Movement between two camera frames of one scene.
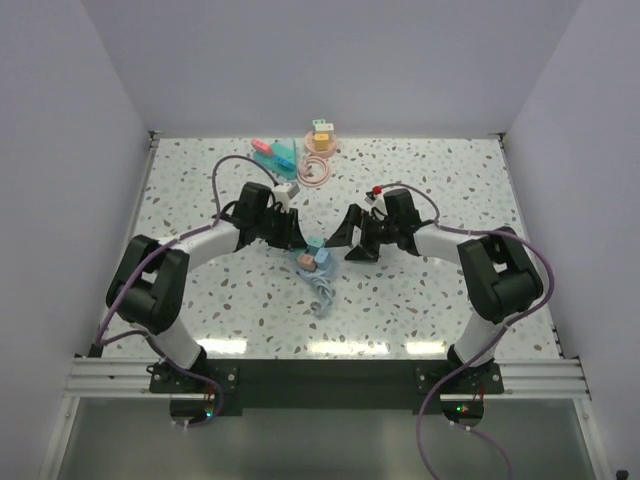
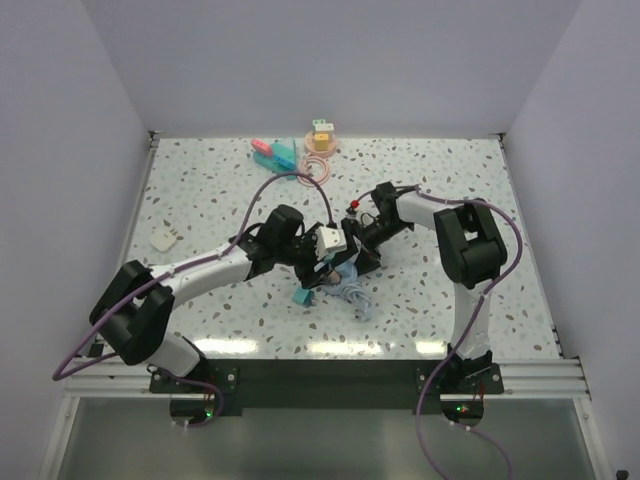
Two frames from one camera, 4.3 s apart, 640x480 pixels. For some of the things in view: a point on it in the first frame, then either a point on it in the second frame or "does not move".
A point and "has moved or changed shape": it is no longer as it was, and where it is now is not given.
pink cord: x=303 y=168 does not move
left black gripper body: x=272 y=225 to x=299 y=254
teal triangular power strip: x=283 y=148 does not move
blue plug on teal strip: x=284 y=162 does not move
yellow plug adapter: x=321 y=141 does not move
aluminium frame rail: x=111 y=377 does not move
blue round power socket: x=319 y=273 has moved or changed shape
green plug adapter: x=316 y=122 does not move
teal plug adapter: x=314 y=242 has moved or changed shape
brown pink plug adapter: x=307 y=262 has moved or changed shape
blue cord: x=323 y=288 to x=362 y=313
